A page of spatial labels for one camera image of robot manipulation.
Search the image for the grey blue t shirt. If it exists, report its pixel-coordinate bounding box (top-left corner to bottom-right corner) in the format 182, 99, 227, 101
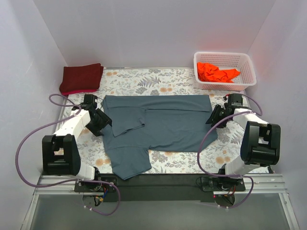
103, 95, 218, 180

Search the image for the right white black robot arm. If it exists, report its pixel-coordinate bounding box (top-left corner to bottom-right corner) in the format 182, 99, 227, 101
206, 93, 281, 191

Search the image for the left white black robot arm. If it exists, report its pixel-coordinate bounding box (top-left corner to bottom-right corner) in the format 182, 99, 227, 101
42, 94, 112, 192

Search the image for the white plastic mesh basket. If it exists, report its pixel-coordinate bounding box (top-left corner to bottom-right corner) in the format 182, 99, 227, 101
193, 52, 257, 91

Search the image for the crumpled orange t shirt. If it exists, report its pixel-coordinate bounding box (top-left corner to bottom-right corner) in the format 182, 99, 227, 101
197, 62, 240, 83

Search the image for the folded dark red shirt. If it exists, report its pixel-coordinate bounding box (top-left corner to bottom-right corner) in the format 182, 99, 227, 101
59, 63, 104, 95

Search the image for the floral patterned table mat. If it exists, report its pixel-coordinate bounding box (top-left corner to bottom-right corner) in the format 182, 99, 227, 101
47, 68, 269, 174

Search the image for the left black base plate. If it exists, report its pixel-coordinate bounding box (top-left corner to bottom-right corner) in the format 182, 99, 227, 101
74, 177, 117, 193

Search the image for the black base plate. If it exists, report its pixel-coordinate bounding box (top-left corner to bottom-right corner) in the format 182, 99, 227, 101
196, 176, 246, 192
74, 177, 117, 193

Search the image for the aluminium front rail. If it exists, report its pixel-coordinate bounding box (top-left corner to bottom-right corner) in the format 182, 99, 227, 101
35, 173, 288, 195

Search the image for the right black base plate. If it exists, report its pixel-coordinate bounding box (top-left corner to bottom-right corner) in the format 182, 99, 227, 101
196, 176, 246, 192

